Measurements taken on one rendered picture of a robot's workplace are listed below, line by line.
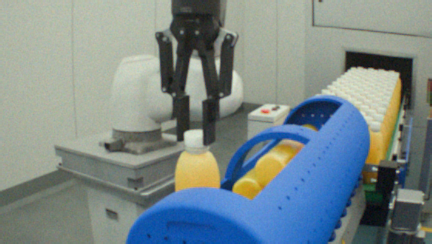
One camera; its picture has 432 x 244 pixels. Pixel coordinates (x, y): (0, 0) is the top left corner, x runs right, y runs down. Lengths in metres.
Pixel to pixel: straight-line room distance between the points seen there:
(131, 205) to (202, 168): 0.65
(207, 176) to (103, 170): 0.65
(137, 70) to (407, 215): 1.05
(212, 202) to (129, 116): 0.76
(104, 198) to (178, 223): 0.78
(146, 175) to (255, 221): 0.69
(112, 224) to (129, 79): 0.44
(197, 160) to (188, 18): 0.22
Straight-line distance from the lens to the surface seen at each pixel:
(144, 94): 1.37
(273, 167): 0.96
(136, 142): 1.40
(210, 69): 0.71
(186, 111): 0.76
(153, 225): 0.71
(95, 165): 1.38
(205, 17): 0.71
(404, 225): 1.72
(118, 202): 1.41
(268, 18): 6.25
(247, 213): 0.66
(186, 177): 0.75
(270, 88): 6.34
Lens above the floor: 1.50
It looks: 14 degrees down
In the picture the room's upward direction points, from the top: straight up
